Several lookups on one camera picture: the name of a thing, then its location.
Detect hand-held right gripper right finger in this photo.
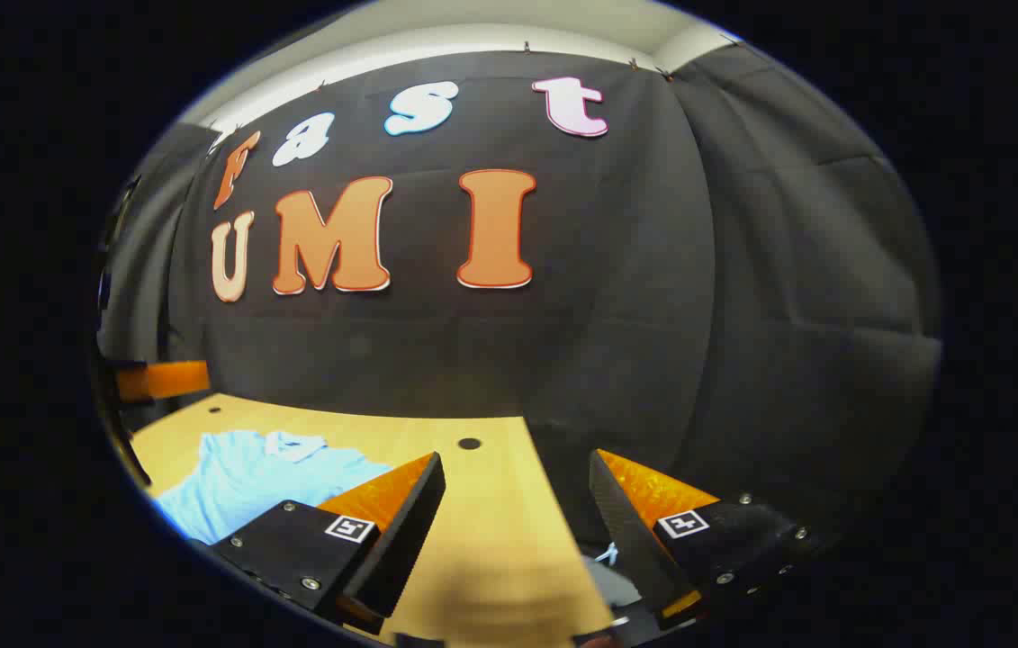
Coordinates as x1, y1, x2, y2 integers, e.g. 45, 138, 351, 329
588, 449, 824, 633

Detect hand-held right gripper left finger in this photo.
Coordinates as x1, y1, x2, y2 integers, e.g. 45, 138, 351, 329
210, 452, 447, 635

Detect light blue T-shirt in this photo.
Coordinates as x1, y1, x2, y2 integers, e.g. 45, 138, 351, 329
153, 429, 397, 546

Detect black backdrop cloth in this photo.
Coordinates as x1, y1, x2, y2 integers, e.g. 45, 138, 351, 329
99, 43, 943, 559

